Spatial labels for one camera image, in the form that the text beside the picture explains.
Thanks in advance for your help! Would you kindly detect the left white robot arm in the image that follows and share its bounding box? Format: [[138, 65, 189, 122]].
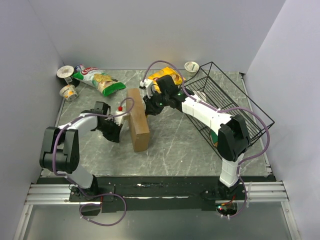
[[39, 101, 126, 201]]

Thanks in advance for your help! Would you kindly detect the yogurt cup at back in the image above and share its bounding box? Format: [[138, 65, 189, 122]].
[[184, 61, 200, 77]]

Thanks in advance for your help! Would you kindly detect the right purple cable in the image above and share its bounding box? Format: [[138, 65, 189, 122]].
[[141, 59, 271, 219]]

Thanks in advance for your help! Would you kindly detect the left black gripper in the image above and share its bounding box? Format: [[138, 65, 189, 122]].
[[96, 118, 123, 143]]

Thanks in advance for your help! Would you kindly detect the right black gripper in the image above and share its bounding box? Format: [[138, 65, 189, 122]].
[[142, 90, 169, 117]]

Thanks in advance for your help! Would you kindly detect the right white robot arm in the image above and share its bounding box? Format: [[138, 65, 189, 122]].
[[139, 75, 251, 200]]

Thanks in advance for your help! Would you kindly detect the yogurt cup upright corner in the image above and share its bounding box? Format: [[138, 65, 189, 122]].
[[56, 65, 74, 85]]

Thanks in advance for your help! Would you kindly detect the green snack pack in basket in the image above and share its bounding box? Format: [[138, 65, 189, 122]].
[[210, 129, 218, 149]]

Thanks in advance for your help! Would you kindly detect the yogurt cup yellow label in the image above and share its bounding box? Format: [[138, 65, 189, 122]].
[[59, 84, 78, 102]]

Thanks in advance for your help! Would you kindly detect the purple cable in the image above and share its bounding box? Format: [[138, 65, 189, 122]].
[[51, 97, 135, 178], [141, 59, 271, 219]]

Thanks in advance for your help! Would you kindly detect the aluminium rail frame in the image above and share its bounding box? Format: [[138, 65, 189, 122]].
[[24, 182, 289, 205]]

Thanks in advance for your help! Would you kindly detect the blue white cup behind bag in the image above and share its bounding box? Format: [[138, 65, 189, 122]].
[[74, 64, 86, 73]]

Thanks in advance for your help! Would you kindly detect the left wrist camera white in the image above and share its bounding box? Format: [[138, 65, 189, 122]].
[[113, 106, 130, 126]]

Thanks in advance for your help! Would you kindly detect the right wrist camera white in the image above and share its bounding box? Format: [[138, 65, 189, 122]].
[[139, 79, 154, 90]]

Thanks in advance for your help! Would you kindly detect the black wire basket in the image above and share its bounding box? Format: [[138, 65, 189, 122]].
[[181, 61, 275, 158]]

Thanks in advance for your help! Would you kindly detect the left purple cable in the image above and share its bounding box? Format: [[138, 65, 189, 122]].
[[51, 97, 135, 178]]

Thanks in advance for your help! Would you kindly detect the yellow chips bag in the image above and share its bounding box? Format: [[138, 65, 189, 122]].
[[146, 66, 187, 87]]

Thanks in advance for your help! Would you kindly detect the cup inside wire basket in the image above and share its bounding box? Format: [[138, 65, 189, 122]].
[[194, 90, 207, 102]]

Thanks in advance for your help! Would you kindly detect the brown cardboard express box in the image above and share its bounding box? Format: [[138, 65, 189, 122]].
[[126, 88, 150, 152]]

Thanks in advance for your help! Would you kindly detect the green white chips bag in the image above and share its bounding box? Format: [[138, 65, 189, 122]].
[[72, 67, 126, 97]]

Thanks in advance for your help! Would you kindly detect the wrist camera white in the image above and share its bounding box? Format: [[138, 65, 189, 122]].
[[113, 106, 130, 126], [139, 79, 154, 90]]

